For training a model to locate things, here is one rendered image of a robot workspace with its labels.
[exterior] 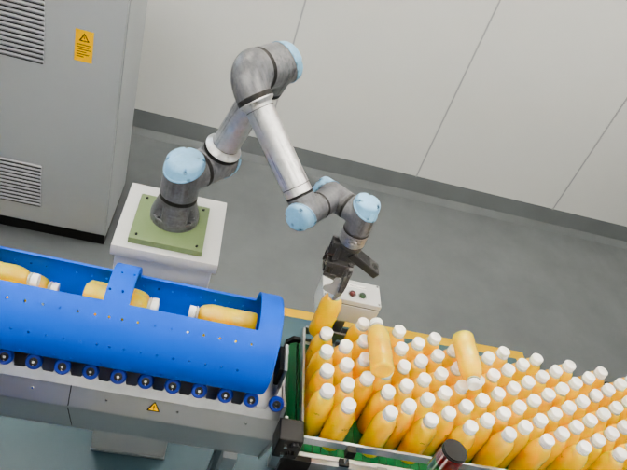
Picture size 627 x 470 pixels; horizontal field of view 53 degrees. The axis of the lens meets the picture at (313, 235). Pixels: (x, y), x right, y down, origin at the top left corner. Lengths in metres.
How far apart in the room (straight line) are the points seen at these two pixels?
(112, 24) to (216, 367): 1.68
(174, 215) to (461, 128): 3.00
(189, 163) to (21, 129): 1.52
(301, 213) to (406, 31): 2.75
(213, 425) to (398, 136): 3.06
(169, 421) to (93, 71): 1.67
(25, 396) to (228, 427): 0.57
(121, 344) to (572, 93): 3.71
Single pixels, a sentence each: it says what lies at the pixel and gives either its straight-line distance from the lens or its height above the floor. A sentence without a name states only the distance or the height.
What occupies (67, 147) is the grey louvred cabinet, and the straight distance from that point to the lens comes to 3.26.
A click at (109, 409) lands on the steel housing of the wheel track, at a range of 1.94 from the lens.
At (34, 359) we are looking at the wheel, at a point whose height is 0.97.
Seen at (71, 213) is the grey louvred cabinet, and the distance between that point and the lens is 3.50.
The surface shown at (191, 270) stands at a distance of 1.98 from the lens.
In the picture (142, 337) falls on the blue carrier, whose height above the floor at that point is 1.17.
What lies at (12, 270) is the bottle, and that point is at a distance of 1.87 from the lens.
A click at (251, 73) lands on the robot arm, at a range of 1.63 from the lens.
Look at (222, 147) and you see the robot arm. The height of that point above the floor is 1.43.
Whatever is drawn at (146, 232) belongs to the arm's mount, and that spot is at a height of 1.17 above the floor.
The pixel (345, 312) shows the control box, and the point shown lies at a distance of 2.09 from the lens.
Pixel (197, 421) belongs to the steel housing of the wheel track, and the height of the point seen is 0.86.
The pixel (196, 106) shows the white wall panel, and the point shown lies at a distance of 4.45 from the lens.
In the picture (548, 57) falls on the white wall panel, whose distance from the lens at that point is 4.54.
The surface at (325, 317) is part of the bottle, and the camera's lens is 1.95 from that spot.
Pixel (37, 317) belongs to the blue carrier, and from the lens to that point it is 1.72.
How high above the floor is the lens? 2.46
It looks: 37 degrees down
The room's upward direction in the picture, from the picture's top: 21 degrees clockwise
